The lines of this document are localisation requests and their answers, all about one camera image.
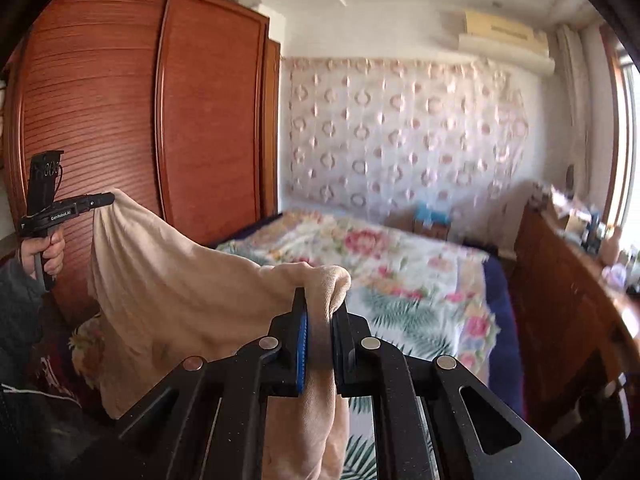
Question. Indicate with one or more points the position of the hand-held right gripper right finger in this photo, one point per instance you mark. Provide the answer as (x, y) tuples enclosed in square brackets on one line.
[(345, 355)]

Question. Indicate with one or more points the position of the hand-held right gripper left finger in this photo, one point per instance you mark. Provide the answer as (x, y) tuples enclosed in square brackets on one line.
[(301, 350)]

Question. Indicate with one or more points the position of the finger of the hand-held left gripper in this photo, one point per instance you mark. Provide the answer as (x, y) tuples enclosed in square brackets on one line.
[(97, 200)]

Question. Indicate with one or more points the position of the beige printed t-shirt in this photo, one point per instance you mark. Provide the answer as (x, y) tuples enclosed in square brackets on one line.
[(175, 285)]

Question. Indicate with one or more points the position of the person's left forearm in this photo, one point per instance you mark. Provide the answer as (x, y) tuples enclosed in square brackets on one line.
[(17, 310)]

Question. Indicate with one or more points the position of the person's left hand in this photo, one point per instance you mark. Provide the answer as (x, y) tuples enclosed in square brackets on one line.
[(55, 255)]

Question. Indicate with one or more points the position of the floral quilt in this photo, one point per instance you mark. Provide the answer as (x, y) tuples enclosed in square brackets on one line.
[(400, 280)]

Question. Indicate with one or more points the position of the wooden wardrobe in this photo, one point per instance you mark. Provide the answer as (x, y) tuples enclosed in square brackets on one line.
[(210, 110)]

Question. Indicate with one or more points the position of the cardboard box with blue packs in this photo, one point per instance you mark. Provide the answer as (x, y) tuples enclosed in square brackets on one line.
[(432, 215)]

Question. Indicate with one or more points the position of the person's dark clothing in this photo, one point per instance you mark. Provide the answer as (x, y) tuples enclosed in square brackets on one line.
[(40, 435)]

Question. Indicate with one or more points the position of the wooden sideboard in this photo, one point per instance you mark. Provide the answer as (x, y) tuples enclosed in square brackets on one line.
[(560, 285)]

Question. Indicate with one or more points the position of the circle-patterned sheer curtain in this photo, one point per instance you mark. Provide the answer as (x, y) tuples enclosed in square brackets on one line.
[(400, 135)]

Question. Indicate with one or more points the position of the open cardboard box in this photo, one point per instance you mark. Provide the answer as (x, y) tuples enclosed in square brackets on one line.
[(570, 215)]

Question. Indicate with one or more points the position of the white cap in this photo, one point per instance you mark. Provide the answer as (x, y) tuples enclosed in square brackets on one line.
[(615, 275)]

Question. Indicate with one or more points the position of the pink bottle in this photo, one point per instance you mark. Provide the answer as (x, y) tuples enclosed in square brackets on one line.
[(611, 247)]

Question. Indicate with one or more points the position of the dark oval object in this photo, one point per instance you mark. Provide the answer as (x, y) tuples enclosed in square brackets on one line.
[(570, 176)]

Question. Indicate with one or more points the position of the white window curtain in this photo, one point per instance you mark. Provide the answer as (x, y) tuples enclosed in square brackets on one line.
[(580, 110)]

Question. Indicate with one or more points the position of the window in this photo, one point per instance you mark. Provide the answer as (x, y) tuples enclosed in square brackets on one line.
[(631, 135)]

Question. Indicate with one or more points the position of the wall air conditioner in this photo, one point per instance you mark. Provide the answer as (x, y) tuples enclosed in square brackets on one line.
[(500, 45)]

